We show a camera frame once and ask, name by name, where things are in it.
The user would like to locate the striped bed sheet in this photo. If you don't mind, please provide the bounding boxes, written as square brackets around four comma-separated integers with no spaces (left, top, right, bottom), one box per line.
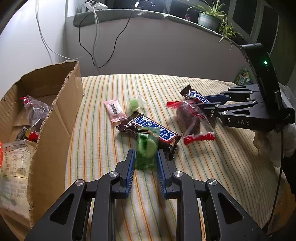
[65,74,290,241]

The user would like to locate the large brown chocolate bar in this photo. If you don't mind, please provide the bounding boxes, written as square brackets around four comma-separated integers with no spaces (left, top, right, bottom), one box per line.
[116,111,182,161]

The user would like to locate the pink snack packet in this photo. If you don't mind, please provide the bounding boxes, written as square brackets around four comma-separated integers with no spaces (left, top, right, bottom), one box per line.
[104,98,127,128]

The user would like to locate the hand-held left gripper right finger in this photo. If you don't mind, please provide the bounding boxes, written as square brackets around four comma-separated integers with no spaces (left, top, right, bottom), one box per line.
[157,149,266,241]

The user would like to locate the white window frame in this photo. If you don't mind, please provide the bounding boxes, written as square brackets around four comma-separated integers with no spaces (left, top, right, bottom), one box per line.
[162,0,281,48]

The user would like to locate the white power strip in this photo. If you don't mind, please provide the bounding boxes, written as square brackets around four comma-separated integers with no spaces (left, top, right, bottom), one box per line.
[84,0,109,11]

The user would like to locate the green plant pot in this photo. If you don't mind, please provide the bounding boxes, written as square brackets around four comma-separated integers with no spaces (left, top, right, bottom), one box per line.
[198,11,220,31]

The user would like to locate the small brown chocolate bar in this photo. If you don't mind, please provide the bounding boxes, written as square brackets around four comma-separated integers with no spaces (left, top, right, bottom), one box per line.
[180,85,210,105]

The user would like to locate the green cookie packet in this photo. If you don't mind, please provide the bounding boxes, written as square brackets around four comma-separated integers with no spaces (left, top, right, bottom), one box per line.
[135,127,161,171]

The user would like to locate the spider plant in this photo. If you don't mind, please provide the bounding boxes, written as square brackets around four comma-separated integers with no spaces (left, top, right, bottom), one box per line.
[187,0,244,49]

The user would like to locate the green plastic bag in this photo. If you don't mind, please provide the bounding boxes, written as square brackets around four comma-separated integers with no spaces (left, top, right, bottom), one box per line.
[234,68,254,86]

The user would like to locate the long white cable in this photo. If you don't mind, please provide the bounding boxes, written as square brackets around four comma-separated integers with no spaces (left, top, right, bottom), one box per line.
[35,0,93,60]

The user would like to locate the snack packets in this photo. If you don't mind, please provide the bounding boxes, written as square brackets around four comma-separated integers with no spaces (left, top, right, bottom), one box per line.
[0,139,38,207]

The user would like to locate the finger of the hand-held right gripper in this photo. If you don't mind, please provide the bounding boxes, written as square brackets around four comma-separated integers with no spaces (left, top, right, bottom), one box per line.
[196,100,264,119]
[203,85,257,103]

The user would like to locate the cardboard box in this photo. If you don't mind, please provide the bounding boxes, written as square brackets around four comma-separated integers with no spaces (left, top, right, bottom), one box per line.
[0,60,85,229]

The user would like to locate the short white charger cable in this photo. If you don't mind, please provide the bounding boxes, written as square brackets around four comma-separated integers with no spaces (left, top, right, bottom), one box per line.
[92,7,101,76]

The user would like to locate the person's right hand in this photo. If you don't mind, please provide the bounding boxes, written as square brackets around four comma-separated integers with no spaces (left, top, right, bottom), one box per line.
[253,124,296,167]

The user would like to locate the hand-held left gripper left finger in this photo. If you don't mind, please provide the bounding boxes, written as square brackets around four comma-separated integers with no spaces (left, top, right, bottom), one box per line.
[24,149,136,241]

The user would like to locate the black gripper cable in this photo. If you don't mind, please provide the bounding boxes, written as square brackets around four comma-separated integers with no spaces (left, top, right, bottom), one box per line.
[266,130,285,237]

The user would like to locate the red-ended clear snack packet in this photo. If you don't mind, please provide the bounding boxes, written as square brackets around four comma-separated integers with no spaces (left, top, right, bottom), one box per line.
[20,96,52,130]
[166,100,216,146]

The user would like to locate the red dark snack packet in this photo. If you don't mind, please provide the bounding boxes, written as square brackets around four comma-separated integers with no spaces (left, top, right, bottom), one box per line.
[16,127,40,142]

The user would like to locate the clear packet with green candy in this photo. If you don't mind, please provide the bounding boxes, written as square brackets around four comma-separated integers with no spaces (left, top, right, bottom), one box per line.
[126,95,147,115]

